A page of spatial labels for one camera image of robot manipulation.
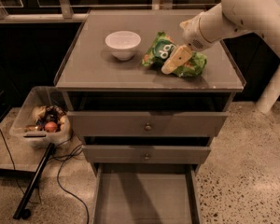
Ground clear plastic storage bin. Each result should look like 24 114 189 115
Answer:
9 87 72 148

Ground grey bottom drawer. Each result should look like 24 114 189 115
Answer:
91 164 203 224

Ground red apple in bin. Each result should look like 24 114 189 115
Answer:
45 121 58 133

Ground black metal stand leg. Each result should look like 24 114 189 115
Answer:
13 144 54 219

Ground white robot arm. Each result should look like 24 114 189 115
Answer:
161 0 280 74

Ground grey top drawer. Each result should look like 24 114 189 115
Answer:
68 111 228 137

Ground grey middle drawer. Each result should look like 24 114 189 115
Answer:
83 145 211 164

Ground white diagonal post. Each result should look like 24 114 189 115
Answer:
256 64 280 114

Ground white railing frame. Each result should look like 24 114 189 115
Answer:
0 0 280 24

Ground grey drawer cabinet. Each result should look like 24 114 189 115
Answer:
53 9 246 173

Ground grey drawer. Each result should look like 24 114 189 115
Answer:
83 145 211 164
91 164 203 224
68 111 228 137

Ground green rice chip bag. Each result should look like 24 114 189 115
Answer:
142 32 207 77

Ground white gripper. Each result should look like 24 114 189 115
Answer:
161 12 215 75

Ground black floor cable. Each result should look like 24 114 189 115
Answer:
50 137 91 224

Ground white ceramic bowl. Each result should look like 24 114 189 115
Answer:
105 31 141 61

